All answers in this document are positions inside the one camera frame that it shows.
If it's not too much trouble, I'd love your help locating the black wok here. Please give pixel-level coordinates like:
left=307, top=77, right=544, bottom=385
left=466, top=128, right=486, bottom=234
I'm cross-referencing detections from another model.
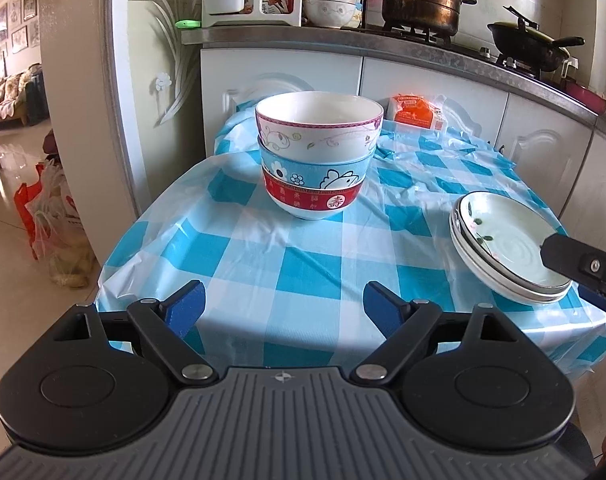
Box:
left=487, top=6, right=586, bottom=73

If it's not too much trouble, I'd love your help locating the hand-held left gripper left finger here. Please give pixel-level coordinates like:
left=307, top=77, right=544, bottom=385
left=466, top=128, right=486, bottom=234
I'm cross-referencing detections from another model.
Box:
left=50, top=280, right=218, bottom=387

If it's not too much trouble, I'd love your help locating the orange food packet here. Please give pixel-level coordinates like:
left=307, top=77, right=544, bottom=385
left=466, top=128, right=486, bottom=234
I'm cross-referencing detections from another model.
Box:
left=387, top=94, right=448, bottom=133

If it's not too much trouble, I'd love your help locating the red plastic bag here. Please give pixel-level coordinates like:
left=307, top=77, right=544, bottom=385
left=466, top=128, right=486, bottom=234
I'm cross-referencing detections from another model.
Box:
left=14, top=162, right=51, bottom=261

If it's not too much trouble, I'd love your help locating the group of framed wall pictures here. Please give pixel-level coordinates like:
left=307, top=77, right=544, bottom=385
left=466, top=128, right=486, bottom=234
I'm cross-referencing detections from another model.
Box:
left=0, top=0, right=40, bottom=81

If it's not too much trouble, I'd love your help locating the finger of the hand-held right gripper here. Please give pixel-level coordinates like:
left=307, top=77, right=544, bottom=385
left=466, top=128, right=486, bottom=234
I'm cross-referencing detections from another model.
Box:
left=539, top=232, right=606, bottom=318

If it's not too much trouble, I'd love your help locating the stack of white plates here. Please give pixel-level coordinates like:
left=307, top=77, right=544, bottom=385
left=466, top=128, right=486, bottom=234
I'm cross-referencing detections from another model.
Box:
left=450, top=191, right=574, bottom=291

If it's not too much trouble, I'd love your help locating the large white floral bowl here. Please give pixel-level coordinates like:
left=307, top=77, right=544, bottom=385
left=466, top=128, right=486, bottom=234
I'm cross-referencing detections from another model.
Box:
left=303, top=0, right=361, bottom=29

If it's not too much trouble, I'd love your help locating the floral covered sofa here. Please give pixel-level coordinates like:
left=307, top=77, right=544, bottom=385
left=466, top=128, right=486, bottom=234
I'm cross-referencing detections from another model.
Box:
left=0, top=62, right=46, bottom=128

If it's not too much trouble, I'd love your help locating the red band white bowl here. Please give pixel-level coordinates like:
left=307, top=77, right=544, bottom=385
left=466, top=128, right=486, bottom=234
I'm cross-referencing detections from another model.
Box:
left=262, top=167, right=366, bottom=222

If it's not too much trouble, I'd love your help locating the blue checkered tablecloth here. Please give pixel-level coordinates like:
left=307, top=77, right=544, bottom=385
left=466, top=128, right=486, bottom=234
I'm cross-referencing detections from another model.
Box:
left=94, top=99, right=606, bottom=371

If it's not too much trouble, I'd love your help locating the black gas stove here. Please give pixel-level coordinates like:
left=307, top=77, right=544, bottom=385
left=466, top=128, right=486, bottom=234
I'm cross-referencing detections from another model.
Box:
left=363, top=20, right=578, bottom=81

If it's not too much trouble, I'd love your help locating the small clear plastic bag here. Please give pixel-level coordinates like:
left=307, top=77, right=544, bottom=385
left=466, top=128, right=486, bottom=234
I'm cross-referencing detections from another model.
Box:
left=430, top=94, right=456, bottom=131

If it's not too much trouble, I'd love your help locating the clear plastic bag of goods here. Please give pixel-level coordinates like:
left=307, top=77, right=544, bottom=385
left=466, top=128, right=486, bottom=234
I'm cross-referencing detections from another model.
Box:
left=30, top=162, right=98, bottom=288

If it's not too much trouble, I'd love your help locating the blue cartoon bowl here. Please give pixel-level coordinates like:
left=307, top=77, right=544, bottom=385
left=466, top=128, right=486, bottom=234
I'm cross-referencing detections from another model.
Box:
left=257, top=137, right=376, bottom=196

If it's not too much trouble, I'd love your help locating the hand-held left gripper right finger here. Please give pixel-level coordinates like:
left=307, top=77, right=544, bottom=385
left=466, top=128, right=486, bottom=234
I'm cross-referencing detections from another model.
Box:
left=352, top=281, right=516, bottom=383

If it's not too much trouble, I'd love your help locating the pink rim floral bowl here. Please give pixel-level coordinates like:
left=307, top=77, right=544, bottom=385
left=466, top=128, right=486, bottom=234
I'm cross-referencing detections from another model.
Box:
left=255, top=91, right=385, bottom=163

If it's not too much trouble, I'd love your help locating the white plate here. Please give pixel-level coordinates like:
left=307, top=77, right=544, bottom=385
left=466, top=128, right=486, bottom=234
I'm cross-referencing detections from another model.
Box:
left=450, top=220, right=574, bottom=305

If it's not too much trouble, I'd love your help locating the red basin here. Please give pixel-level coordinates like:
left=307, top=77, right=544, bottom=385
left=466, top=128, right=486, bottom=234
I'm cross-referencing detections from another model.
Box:
left=563, top=80, right=606, bottom=116

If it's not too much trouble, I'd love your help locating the grey floral refrigerator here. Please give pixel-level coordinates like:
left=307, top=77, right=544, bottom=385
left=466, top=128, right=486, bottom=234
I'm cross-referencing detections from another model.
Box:
left=38, top=0, right=206, bottom=266

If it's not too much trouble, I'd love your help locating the grey stone kitchen counter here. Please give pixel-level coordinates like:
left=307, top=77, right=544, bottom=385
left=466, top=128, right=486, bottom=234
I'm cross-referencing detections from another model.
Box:
left=180, top=25, right=606, bottom=146

